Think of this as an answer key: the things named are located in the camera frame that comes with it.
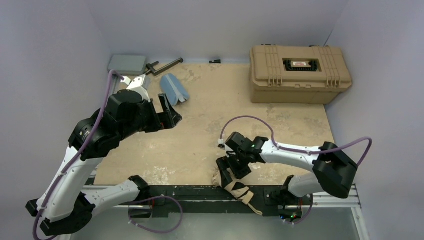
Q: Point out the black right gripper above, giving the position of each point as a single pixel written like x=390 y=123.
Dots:
x=233 y=164

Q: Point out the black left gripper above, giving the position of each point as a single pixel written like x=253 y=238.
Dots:
x=158 y=115

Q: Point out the beige umbrella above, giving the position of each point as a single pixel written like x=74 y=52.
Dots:
x=236 y=188

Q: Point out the light blue umbrella case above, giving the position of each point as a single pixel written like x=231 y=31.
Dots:
x=174 y=90

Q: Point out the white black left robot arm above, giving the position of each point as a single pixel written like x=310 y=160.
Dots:
x=64 y=209

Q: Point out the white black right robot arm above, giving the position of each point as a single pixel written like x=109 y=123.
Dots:
x=329 y=169

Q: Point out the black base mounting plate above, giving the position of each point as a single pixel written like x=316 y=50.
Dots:
x=272 y=200

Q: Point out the black metal clamp tool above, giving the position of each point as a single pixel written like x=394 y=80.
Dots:
x=150 y=67

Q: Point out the grey flat pad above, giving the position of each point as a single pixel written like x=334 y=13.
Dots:
x=128 y=65

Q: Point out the small black clip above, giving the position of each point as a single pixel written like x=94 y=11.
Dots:
x=217 y=61

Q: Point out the tan plastic hard case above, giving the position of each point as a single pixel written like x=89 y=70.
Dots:
x=297 y=74

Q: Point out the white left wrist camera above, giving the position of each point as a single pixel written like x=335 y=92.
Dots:
x=139 y=84

